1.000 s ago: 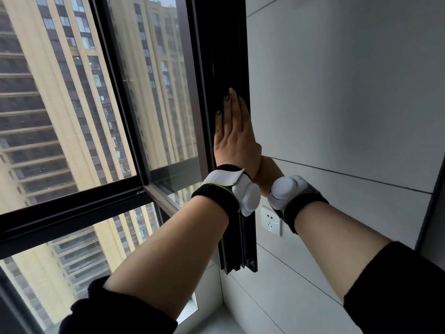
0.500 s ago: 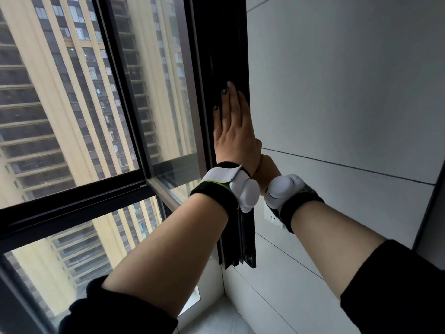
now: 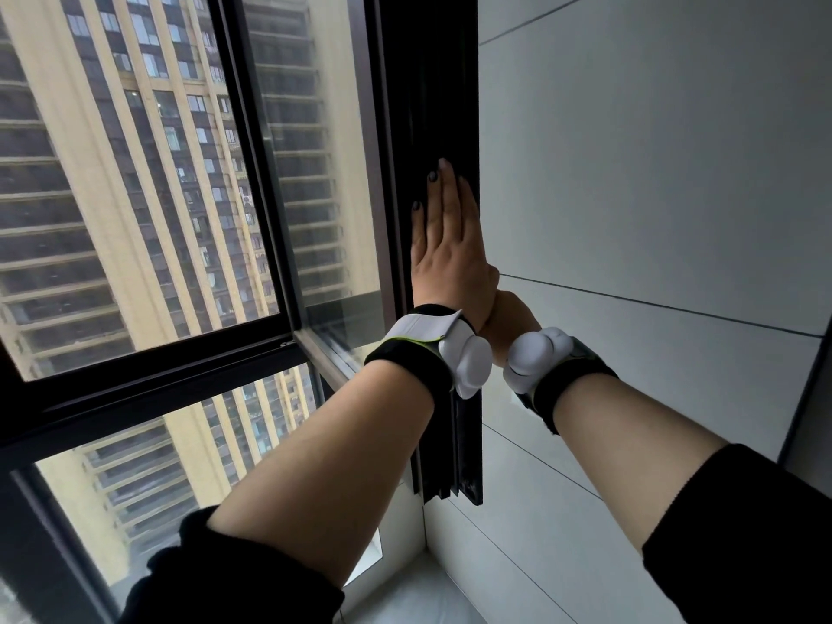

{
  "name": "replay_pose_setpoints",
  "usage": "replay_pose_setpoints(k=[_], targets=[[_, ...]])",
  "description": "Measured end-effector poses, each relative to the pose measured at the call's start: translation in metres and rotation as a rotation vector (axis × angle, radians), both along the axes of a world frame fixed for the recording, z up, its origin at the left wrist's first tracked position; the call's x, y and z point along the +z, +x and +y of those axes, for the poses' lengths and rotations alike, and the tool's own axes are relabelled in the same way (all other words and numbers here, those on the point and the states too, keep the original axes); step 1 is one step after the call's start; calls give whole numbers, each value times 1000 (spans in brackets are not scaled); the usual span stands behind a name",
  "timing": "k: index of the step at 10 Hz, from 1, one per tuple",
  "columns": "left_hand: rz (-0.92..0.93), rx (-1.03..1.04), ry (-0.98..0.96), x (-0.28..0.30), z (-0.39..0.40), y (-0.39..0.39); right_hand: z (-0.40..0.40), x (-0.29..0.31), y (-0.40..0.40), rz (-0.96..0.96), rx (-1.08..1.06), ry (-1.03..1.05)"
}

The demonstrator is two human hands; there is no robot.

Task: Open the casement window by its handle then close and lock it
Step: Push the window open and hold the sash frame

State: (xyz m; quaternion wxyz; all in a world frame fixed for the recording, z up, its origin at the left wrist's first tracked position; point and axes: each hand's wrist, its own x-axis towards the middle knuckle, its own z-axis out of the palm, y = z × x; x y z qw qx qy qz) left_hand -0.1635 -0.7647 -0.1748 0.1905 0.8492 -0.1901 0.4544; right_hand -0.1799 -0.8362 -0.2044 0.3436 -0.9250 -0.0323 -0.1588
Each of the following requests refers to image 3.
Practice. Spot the person's left thumb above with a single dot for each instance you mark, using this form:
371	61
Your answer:
491	280

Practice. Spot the person's right hand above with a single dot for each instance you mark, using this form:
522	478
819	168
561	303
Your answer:
510	321

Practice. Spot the person's left forearm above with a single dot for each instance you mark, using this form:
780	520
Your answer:
331	461

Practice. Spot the beige high-rise building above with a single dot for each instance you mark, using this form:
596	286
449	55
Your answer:
130	188

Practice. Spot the black window sash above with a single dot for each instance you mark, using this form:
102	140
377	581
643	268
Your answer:
432	90

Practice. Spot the person's left hand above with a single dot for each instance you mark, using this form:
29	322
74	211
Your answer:
448	266

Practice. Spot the white black wrist tracker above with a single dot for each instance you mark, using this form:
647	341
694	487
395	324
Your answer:
546	367
442	347

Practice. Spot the black left sleeve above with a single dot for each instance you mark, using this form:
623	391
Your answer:
227	578

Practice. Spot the person's left little finger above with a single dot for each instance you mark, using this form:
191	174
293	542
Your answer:
418	227

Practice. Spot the black fixed window frame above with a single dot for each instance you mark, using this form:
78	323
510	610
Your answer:
195	376

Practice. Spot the person's right forearm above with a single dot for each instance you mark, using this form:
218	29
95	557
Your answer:
624	448

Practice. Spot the white black right wrist tracker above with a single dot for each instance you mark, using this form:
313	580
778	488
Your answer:
546	367

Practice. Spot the black right sleeve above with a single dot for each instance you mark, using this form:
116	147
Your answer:
747	545

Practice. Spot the person's left middle finger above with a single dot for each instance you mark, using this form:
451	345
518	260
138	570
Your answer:
448	194

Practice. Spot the white black left wrist tracker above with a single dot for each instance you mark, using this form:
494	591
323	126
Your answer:
442	347

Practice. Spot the black sleeve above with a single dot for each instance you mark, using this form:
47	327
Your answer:
747	545
227	578

